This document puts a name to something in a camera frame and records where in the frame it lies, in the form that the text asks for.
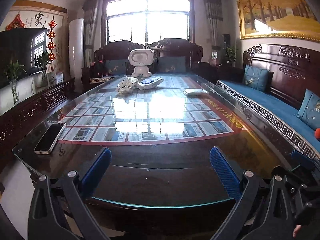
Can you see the dark wooden armchair left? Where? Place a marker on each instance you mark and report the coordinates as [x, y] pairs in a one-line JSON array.
[[111, 59]]

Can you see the black television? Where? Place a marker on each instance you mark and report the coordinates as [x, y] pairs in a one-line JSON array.
[[20, 46]]

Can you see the white robot toy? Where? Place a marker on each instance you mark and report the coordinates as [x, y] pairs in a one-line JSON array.
[[141, 59]]

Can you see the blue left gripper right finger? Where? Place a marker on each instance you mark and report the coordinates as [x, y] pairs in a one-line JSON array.
[[226, 174]]

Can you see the blue sofa seat cushion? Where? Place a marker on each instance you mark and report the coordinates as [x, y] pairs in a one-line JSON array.
[[281, 116]]

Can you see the dark wooden long sofa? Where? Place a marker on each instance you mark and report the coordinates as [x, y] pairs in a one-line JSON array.
[[292, 71]]

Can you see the bamboo plant in vase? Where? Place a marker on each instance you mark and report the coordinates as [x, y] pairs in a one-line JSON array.
[[12, 71]]

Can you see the flat book on table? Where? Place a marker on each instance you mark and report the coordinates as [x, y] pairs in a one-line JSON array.
[[194, 92]]

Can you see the gold framed tree painting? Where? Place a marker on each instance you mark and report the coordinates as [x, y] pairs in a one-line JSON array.
[[277, 18]]

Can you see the window curtains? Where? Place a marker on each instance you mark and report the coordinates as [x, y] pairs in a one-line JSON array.
[[148, 21]]

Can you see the red chinese knot hanging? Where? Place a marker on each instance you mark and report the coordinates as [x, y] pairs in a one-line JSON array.
[[51, 35]]

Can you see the white crumpled bag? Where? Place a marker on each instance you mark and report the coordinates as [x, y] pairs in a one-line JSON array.
[[126, 85]]

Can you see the dark wooden armchair right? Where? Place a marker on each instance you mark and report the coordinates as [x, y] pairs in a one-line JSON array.
[[175, 56]]

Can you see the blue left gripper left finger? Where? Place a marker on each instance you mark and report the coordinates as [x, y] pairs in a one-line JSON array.
[[92, 178]]

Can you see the blue embroidered pillow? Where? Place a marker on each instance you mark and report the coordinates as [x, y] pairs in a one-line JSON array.
[[256, 78], [309, 111]]

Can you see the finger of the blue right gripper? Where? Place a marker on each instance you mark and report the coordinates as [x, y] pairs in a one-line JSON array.
[[303, 160]]

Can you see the black smartphone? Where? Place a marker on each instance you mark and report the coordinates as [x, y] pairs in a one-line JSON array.
[[49, 139]]

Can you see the person right hand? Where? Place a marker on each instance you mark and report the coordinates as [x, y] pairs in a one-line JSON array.
[[296, 230]]

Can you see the potted green corner plant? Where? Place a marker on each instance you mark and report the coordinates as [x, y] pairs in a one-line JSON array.
[[230, 55]]

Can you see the calligraphy wall scroll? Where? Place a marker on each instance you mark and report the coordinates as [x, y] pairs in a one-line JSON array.
[[35, 15]]

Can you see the dark wooden armchair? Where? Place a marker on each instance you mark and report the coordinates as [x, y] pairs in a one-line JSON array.
[[175, 56], [111, 59]]

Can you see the carved wooden tv cabinet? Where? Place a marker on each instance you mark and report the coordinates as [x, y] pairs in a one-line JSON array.
[[26, 115]]

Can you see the white standing air conditioner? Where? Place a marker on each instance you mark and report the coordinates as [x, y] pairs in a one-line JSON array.
[[76, 48]]

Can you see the wooden glass-top coffee table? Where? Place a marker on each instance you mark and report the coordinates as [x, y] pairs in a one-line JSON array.
[[160, 183]]

